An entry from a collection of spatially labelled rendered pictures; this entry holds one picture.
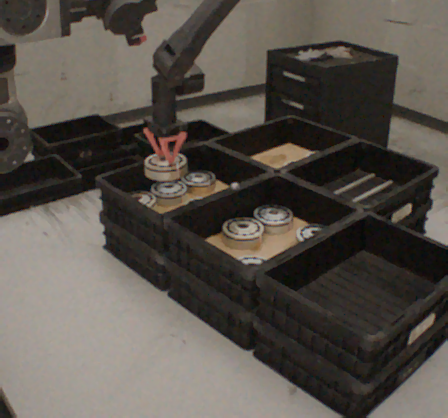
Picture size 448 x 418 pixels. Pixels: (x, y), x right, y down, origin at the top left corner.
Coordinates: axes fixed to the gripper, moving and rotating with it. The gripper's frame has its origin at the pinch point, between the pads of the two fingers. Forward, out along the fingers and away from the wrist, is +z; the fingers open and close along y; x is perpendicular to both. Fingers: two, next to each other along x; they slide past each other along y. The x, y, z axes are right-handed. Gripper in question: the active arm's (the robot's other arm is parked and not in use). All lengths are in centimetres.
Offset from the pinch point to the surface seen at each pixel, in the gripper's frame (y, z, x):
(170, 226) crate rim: -12.6, 11.4, 6.9
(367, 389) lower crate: -68, 24, -1
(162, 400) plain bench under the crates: -38, 34, 26
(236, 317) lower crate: -33.0, 26.3, 3.2
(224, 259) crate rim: -30.5, 12.0, 4.7
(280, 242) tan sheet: -20.4, 21.1, -19.9
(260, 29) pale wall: 299, 37, -274
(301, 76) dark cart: 100, 21, -139
